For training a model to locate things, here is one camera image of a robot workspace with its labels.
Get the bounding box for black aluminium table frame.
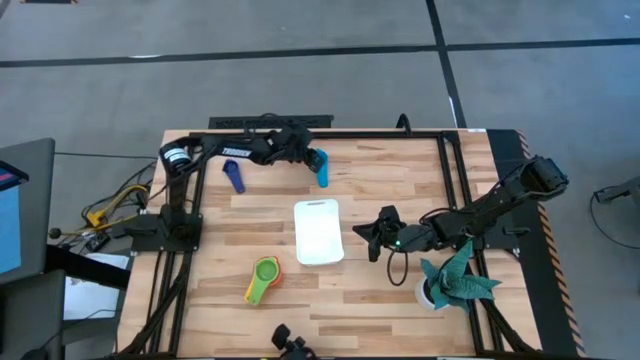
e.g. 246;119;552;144
117;128;544;359

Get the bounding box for black flat bar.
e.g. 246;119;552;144
208;114;335;131

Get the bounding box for black looped gripper cable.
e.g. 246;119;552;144
386;248;410;288

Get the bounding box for white plastic basket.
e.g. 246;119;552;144
293;198;345;267

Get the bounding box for yellow cable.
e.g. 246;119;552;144
82;183;151;226

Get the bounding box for green measuring cup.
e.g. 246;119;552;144
249;257;279;306

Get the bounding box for teal artificial plant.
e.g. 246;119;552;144
419;238;503;312

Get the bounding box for orange measuring cup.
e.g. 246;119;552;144
269;256;284;289

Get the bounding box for green yellow measuring cups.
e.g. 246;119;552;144
243;256;281;306

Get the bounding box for white paper sheet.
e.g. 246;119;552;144
63;252;131;321

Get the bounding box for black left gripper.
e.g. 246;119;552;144
272;124;326;174

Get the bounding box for white plant pot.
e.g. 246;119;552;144
414;277;444;312

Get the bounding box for small dark blue measuring cup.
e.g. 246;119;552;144
222;159;247;195

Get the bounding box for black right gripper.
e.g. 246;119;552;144
352;204;437;263

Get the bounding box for blue sheet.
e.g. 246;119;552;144
0;184;24;276

